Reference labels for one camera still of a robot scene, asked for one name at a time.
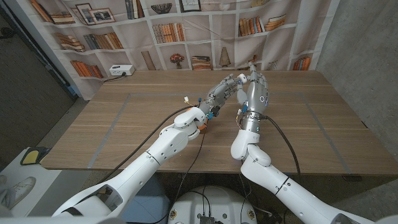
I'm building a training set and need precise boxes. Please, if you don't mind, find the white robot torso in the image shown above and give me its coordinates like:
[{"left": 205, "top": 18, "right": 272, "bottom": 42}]
[{"left": 167, "top": 185, "right": 258, "bottom": 224}]

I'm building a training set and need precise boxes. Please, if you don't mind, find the printed bookshelf backdrop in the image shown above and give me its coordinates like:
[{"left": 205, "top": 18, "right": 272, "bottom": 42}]
[{"left": 6, "top": 0, "right": 341, "bottom": 101}]

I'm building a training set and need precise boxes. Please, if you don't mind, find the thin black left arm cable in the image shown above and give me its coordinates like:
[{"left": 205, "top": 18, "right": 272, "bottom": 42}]
[{"left": 124, "top": 132, "right": 206, "bottom": 224}]

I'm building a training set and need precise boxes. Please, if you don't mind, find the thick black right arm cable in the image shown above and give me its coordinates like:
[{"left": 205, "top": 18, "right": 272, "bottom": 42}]
[{"left": 264, "top": 115, "right": 302, "bottom": 183}]

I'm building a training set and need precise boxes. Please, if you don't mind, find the perforated partition panel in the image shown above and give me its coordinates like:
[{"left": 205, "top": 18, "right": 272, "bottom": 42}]
[{"left": 0, "top": 6, "right": 78, "bottom": 162}]

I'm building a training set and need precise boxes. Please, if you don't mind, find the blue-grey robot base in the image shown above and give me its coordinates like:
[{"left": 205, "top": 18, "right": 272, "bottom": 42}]
[{"left": 121, "top": 174, "right": 172, "bottom": 224}]

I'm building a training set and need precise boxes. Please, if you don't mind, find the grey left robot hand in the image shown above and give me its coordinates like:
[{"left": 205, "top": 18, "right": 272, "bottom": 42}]
[{"left": 198, "top": 73, "right": 244, "bottom": 116}]

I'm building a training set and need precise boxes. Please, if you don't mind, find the white shoe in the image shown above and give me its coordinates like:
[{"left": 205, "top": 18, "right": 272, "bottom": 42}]
[{"left": 6, "top": 176, "right": 37, "bottom": 210}]

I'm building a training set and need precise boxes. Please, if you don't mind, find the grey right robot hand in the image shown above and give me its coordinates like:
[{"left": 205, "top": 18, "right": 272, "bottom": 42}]
[{"left": 236, "top": 61, "right": 269, "bottom": 121}]

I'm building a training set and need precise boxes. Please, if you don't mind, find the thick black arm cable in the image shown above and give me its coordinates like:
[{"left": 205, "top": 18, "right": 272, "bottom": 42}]
[
  {"left": 264, "top": 115, "right": 302, "bottom": 183},
  {"left": 96, "top": 105, "right": 195, "bottom": 184}
]

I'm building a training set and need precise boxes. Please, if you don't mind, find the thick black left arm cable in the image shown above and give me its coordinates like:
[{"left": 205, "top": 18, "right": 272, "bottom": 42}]
[{"left": 96, "top": 105, "right": 195, "bottom": 184}]

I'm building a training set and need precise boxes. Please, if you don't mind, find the black power cord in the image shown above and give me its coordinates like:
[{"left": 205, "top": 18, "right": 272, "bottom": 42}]
[{"left": 104, "top": 73, "right": 127, "bottom": 83}]

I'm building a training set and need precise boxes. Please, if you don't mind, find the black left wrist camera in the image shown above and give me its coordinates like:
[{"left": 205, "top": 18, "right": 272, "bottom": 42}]
[{"left": 207, "top": 105, "right": 221, "bottom": 119}]

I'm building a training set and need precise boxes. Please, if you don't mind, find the white power strip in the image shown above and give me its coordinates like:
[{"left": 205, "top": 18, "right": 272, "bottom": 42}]
[{"left": 109, "top": 63, "right": 136, "bottom": 77}]

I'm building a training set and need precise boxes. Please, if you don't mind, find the white floor mat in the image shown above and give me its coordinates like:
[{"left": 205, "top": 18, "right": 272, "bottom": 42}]
[{"left": 0, "top": 147, "right": 63, "bottom": 218}]

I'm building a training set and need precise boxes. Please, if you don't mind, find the yellow and black pad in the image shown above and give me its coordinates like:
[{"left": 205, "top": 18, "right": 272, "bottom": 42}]
[{"left": 20, "top": 146, "right": 52, "bottom": 166}]

